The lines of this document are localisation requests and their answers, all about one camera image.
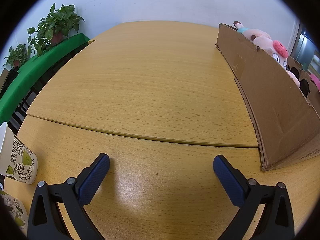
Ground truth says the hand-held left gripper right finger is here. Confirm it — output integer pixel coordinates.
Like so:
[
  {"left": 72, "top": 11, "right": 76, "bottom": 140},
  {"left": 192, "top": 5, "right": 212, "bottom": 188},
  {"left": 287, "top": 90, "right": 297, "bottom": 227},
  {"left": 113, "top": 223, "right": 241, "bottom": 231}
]
[{"left": 213, "top": 155, "right": 295, "bottom": 240}]

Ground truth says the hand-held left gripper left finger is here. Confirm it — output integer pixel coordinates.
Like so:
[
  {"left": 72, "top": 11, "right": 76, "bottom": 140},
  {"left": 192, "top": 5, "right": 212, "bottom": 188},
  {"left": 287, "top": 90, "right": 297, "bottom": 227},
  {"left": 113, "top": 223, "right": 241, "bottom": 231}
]
[{"left": 27, "top": 153, "right": 110, "bottom": 240}]

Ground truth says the brown cardboard box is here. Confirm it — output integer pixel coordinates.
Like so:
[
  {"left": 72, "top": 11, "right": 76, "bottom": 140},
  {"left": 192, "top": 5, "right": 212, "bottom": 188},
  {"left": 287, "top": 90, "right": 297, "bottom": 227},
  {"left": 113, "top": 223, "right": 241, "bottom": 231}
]
[{"left": 215, "top": 23, "right": 320, "bottom": 172}]

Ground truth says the wooden desktop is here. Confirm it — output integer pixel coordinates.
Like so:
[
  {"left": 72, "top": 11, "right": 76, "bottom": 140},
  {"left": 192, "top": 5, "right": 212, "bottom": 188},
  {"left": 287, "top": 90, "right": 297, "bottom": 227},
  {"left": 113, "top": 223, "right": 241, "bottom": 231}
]
[{"left": 4, "top": 20, "right": 320, "bottom": 240}]

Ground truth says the leaf print paper cup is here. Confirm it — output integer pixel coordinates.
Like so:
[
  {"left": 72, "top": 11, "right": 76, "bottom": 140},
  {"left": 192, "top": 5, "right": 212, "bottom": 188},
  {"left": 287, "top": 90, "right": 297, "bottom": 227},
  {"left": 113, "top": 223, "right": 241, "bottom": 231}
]
[
  {"left": 0, "top": 190, "right": 28, "bottom": 237},
  {"left": 0, "top": 122, "right": 38, "bottom": 185}
]

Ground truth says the black plush toy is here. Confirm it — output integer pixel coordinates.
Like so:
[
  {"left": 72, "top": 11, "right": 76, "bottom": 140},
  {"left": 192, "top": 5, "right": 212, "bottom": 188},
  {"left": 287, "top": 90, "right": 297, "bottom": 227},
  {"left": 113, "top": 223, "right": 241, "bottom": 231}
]
[{"left": 286, "top": 65, "right": 311, "bottom": 98}]

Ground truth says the pink plush toy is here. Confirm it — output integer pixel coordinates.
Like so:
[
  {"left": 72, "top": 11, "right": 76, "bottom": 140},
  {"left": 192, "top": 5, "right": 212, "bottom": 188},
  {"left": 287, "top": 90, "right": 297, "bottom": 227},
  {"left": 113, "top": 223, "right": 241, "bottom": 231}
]
[{"left": 309, "top": 74, "right": 320, "bottom": 91}]

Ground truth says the pink pig plush teal shirt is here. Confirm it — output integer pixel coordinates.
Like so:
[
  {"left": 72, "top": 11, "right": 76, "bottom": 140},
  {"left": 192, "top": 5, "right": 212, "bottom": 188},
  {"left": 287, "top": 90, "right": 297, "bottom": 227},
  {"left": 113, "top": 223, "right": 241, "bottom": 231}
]
[{"left": 234, "top": 21, "right": 301, "bottom": 87}]

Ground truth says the small potted green plant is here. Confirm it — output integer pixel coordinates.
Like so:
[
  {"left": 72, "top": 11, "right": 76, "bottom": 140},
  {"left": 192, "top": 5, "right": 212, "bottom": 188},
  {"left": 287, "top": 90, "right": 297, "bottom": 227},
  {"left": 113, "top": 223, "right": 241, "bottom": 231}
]
[{"left": 3, "top": 44, "right": 28, "bottom": 68}]

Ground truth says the glass door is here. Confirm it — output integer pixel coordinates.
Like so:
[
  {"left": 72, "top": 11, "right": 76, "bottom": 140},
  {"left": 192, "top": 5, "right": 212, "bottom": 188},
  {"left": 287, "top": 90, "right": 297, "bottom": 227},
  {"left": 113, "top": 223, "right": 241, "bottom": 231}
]
[{"left": 290, "top": 20, "right": 320, "bottom": 73}]

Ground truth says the large potted green plant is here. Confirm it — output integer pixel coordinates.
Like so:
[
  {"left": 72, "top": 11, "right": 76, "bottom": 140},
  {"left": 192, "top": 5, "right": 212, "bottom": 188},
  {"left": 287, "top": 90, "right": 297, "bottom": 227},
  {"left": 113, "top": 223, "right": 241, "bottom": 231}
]
[{"left": 27, "top": 3, "right": 85, "bottom": 56}]

